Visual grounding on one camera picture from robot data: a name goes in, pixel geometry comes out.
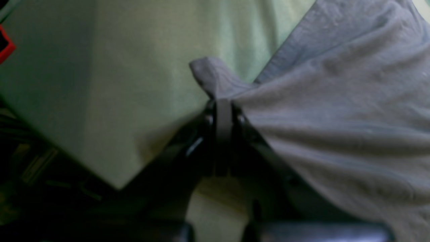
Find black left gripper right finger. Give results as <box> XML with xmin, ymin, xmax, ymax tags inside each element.
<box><xmin>232</xmin><ymin>103</ymin><xmax>393</xmax><ymax>242</ymax></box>

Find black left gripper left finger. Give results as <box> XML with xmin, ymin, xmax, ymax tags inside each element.
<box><xmin>44</xmin><ymin>100</ymin><xmax>215</xmax><ymax>242</ymax></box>

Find grey t-shirt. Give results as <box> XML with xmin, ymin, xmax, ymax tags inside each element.
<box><xmin>189</xmin><ymin>0</ymin><xmax>430</xmax><ymax>242</ymax></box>

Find green table cloth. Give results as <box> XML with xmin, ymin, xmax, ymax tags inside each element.
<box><xmin>0</xmin><ymin>0</ymin><xmax>430</xmax><ymax>242</ymax></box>

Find red black left clamp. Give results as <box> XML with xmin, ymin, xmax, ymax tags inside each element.
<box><xmin>0</xmin><ymin>26</ymin><xmax>16</xmax><ymax>64</ymax></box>

